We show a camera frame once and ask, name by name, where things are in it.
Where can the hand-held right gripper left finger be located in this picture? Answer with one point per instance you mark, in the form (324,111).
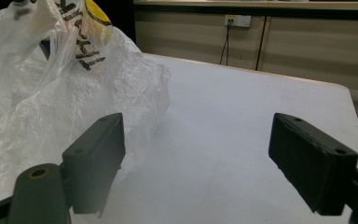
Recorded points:
(96,161)

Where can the black horizontal wall bar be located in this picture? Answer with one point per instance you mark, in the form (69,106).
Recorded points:
(254,14)

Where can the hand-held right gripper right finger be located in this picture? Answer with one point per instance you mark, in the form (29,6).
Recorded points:
(313,168)

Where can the white wall outlet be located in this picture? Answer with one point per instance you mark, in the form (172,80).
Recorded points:
(238,20)

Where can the translucent white plastic bag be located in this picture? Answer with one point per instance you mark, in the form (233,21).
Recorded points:
(43,102)

